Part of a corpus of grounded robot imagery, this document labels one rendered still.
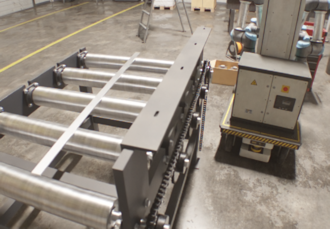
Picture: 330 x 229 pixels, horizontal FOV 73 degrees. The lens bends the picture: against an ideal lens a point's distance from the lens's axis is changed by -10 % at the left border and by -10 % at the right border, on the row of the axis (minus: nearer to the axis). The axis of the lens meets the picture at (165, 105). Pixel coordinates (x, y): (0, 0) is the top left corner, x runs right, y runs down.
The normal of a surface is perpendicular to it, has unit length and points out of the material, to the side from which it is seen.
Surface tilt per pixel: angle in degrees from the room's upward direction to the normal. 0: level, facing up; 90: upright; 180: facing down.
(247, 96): 90
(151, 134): 0
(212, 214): 0
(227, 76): 90
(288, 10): 90
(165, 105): 0
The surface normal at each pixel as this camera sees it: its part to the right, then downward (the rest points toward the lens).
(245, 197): 0.00, -0.85
